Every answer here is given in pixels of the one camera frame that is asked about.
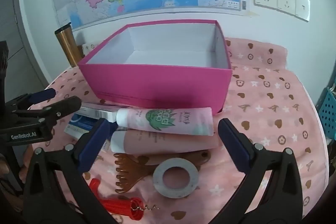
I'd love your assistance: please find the blue white medicine box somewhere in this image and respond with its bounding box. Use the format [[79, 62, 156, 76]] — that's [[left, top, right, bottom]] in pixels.
[[64, 113, 105, 139]]

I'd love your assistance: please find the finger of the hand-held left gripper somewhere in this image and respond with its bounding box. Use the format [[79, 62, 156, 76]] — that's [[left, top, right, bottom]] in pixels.
[[5, 88, 57, 111], [14, 96, 82, 126]]

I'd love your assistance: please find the gold thermos cup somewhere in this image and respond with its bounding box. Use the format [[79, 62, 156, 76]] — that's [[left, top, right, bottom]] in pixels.
[[54, 22, 84, 67]]

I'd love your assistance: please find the plain pink tube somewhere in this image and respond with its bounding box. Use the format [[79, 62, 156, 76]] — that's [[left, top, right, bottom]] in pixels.
[[110, 130, 223, 155]]

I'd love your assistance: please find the red corkscrew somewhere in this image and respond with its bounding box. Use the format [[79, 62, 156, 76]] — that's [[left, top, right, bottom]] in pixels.
[[89, 178, 159, 222]]

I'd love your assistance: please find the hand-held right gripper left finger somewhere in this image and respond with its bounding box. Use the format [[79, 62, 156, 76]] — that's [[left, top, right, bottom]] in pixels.
[[22, 118, 118, 224]]

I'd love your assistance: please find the white teal medicine box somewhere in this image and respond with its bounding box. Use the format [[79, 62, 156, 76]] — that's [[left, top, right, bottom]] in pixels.
[[77, 102, 132, 122]]

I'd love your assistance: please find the grey door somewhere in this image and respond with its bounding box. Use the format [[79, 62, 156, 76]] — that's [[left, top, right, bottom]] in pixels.
[[0, 0, 53, 88]]

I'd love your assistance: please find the pink cardboard box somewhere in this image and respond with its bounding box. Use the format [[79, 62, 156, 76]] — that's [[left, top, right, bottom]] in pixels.
[[78, 20, 233, 115]]

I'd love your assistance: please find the grey tape roll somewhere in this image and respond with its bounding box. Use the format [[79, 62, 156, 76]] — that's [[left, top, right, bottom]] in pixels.
[[153, 157, 199, 199]]

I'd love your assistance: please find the white wall switch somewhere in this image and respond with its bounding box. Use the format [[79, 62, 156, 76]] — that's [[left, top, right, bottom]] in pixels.
[[295, 0, 310, 22]]

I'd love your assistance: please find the blue plastic basket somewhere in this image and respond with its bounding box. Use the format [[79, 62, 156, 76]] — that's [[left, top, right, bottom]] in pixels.
[[316, 82, 336, 142]]

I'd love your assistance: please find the brown comb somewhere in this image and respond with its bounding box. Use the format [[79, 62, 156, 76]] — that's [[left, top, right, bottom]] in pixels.
[[113, 149, 212, 193]]

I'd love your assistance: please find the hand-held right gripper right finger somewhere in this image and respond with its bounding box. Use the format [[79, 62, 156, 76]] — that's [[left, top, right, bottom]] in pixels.
[[218, 118, 307, 224]]

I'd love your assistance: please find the pink printed blanket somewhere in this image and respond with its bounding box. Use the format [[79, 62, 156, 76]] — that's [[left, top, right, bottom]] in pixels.
[[28, 36, 328, 224]]

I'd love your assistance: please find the pink tube with green print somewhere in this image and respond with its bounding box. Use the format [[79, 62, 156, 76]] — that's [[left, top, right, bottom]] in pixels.
[[115, 107, 214, 136]]

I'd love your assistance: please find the white power strip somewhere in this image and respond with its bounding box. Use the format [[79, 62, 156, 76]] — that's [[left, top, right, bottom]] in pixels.
[[80, 42, 99, 56]]

